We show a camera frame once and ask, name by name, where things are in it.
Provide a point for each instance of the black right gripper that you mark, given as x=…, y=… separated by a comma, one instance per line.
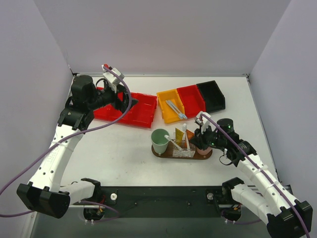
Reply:
x=203, y=140

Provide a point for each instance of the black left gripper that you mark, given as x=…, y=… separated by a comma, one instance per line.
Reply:
x=121, y=99

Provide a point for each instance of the orange toothpaste tube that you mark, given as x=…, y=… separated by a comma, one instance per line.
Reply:
x=190, y=134

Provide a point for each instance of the yellow toothpaste tube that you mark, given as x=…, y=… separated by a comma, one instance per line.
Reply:
x=179, y=136

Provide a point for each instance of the white toothbrush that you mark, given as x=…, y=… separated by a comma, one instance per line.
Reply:
x=184, y=128
x=167, y=137

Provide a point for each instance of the clear textured glass holder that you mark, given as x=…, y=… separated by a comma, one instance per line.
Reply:
x=184, y=152

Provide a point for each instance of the green cup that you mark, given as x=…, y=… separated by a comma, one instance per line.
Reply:
x=159, y=142

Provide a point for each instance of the pink cup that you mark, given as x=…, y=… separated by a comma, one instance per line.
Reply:
x=203, y=152

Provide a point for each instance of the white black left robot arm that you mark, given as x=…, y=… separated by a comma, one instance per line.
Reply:
x=43, y=193

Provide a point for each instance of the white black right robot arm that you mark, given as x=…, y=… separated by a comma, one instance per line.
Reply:
x=284, y=215

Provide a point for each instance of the brown oval wooden tray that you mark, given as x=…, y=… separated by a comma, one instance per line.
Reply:
x=168, y=154

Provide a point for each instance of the red toothpaste bin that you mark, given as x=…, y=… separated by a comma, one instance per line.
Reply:
x=192, y=100

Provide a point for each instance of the yellow bin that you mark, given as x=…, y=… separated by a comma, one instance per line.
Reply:
x=168, y=114

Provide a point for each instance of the black bin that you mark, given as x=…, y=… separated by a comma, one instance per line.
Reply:
x=212, y=96

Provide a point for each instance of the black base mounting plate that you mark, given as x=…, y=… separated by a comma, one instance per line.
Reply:
x=163, y=202

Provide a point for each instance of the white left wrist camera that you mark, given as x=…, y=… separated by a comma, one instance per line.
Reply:
x=113, y=82

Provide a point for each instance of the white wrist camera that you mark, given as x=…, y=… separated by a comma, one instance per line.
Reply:
x=113, y=82
x=202, y=119

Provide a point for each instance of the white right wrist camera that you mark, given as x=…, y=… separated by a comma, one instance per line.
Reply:
x=202, y=119

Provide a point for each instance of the aluminium table frame rail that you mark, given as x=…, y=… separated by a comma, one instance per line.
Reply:
x=283, y=214

